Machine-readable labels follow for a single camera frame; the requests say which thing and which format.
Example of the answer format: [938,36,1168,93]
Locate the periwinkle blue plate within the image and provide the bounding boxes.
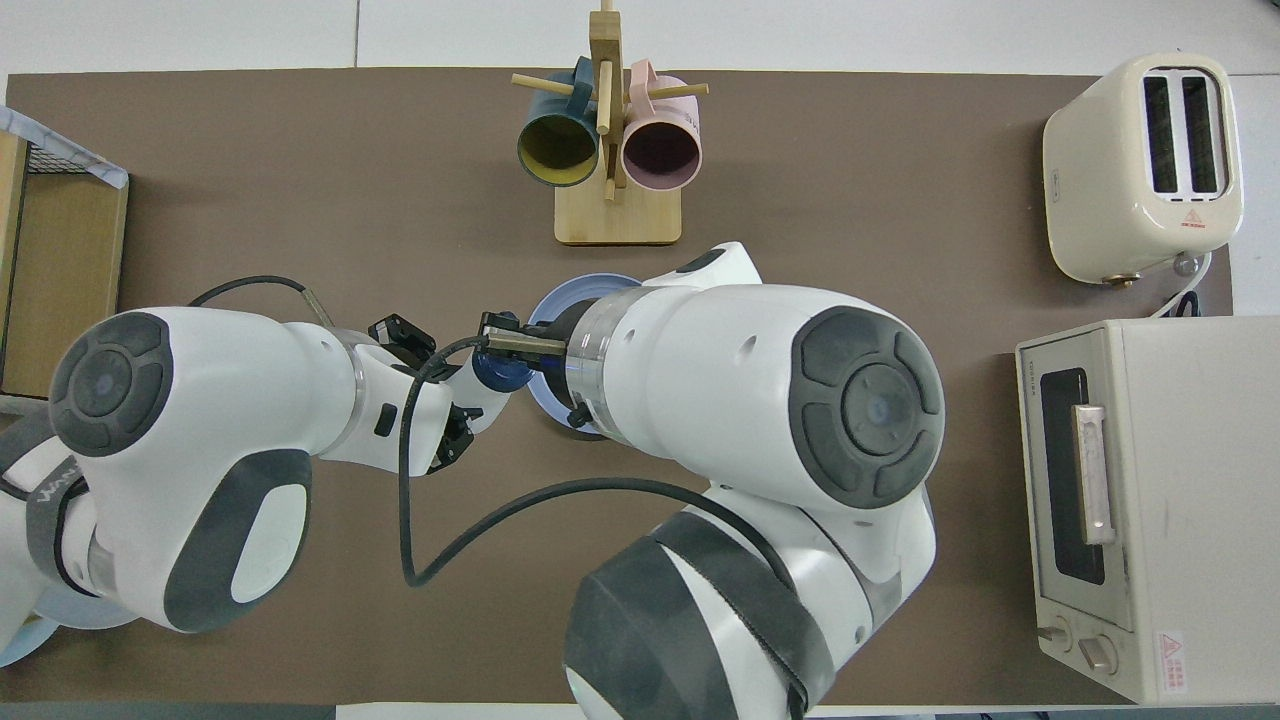
[527,273,646,441]

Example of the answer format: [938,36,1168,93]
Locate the pink mug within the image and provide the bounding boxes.
[620,58,704,193]

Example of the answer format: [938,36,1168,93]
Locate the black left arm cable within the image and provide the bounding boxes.
[185,275,336,331]

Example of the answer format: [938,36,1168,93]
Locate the patterned white cloth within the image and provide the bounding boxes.
[0,105,131,191]

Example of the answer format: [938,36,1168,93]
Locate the white toaster cord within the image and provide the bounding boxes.
[1150,250,1216,321]

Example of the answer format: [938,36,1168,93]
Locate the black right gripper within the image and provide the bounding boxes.
[368,298,591,476]

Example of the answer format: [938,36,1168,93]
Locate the pale grey plate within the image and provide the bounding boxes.
[40,590,138,633]

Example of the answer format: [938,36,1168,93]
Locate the dark teal mug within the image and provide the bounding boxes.
[516,55,601,189]

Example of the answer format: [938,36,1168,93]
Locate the light blue plate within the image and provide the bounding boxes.
[0,615,58,669]

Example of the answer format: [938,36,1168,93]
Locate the white toaster oven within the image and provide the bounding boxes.
[1015,318,1280,706]

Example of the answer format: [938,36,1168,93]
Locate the cream toaster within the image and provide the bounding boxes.
[1042,52,1246,288]

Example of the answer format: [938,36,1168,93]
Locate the squeeze bottle with navy cap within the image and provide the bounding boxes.
[440,345,538,433]

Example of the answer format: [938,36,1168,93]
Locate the brown table mat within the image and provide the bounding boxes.
[0,68,1233,706]

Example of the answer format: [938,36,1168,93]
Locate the wooden mug tree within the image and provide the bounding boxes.
[510,0,711,247]

